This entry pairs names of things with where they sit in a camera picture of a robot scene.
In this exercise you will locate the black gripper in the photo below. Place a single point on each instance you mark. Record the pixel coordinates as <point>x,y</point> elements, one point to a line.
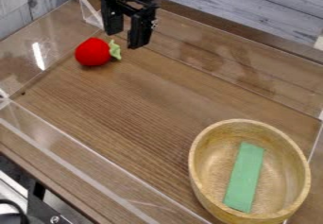
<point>142,11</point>

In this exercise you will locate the red plush strawberry toy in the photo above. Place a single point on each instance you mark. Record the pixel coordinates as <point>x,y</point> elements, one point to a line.
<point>95,52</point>

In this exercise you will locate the wooden bowl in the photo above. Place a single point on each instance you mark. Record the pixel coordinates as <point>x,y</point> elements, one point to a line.
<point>278,165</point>

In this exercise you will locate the green rectangular block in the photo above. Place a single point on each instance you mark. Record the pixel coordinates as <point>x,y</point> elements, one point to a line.
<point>245,178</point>

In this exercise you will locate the clear acrylic corner bracket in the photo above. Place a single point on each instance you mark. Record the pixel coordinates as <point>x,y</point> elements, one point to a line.
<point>91,16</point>

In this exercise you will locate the clear acrylic front wall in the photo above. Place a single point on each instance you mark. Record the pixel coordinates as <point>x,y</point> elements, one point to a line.
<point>105,191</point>

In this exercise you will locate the black metal table mount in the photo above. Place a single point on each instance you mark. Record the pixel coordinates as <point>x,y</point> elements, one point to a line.
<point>40,213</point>

